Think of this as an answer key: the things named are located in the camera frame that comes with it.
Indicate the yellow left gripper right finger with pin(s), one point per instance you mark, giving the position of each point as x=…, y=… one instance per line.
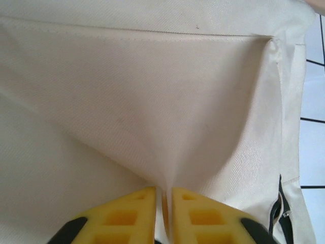
x=208, y=223

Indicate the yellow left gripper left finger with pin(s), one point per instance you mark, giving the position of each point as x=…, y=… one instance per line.
x=122, y=221

